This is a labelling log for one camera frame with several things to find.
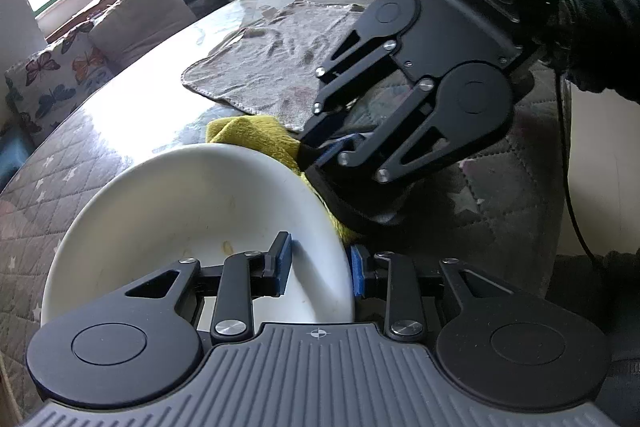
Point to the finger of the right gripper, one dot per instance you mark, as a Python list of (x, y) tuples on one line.
[(380, 156), (375, 102)]

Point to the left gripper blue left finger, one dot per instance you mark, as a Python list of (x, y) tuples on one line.
[(242, 279)]

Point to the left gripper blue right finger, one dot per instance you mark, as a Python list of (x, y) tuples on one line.
[(391, 278)]

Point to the white ceramic bowl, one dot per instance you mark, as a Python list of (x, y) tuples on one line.
[(208, 202)]

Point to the yellow and black cleaning cloth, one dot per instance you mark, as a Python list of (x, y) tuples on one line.
[(266, 135)]

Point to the dark sleeved right forearm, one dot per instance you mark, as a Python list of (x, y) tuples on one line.
[(597, 46)]

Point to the grey towel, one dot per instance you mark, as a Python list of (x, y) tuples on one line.
[(269, 67)]

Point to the grey quilted table cover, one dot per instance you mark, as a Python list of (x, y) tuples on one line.
[(502, 208)]

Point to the plain beige pillow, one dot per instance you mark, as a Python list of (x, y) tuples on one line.
[(129, 29)]

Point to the large butterfly print pillow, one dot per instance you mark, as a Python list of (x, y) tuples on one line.
[(48, 86)]

